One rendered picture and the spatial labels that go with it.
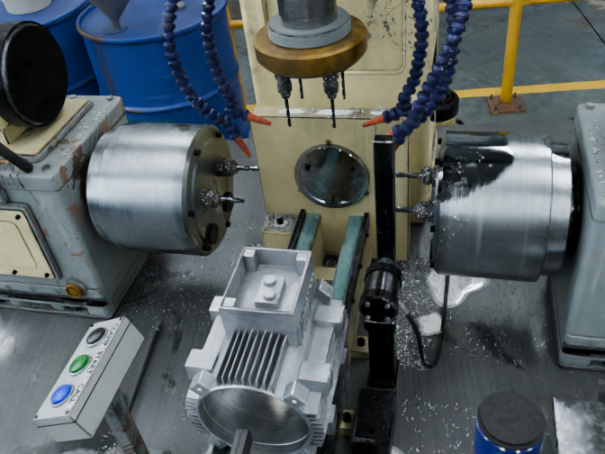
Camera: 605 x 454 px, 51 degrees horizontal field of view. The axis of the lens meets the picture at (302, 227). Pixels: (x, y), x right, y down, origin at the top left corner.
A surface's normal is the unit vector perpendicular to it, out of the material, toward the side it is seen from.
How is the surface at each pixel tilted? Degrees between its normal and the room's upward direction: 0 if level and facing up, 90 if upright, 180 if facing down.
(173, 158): 28
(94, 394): 68
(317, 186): 90
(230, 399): 55
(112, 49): 90
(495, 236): 73
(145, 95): 90
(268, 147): 90
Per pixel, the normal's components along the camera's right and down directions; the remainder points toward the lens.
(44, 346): -0.11, -0.77
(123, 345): 0.86, -0.23
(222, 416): 0.73, -0.40
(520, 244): -0.23, 0.51
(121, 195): -0.24, 0.14
